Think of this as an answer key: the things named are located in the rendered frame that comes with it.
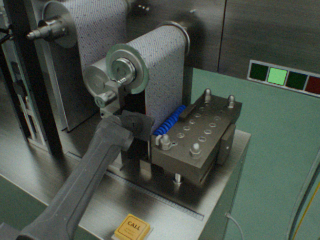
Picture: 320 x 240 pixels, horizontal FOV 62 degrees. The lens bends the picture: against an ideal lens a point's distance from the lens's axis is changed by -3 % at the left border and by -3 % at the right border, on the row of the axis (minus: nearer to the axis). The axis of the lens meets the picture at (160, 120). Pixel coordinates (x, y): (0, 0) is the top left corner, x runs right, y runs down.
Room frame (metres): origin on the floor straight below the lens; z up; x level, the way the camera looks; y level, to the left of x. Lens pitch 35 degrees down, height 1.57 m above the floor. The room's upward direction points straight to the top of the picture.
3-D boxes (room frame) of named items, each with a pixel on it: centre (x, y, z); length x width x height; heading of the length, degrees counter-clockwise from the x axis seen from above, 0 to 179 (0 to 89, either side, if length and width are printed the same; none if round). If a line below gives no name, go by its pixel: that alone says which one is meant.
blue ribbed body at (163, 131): (0.76, -0.04, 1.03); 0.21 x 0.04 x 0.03; 149
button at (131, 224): (0.41, 0.07, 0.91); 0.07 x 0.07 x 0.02; 59
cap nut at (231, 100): (0.86, -0.27, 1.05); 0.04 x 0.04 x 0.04
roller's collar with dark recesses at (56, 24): (0.80, 0.32, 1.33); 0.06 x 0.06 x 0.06; 59
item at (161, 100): (0.77, -0.02, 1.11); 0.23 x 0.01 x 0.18; 149
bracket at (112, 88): (0.68, 0.14, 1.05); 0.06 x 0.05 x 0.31; 149
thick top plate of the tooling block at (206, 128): (0.74, -0.14, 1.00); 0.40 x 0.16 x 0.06; 149
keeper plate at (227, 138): (0.71, -0.23, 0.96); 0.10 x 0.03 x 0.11; 149
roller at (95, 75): (0.86, 0.13, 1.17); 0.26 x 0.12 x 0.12; 149
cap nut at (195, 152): (0.58, -0.10, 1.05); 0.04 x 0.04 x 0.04
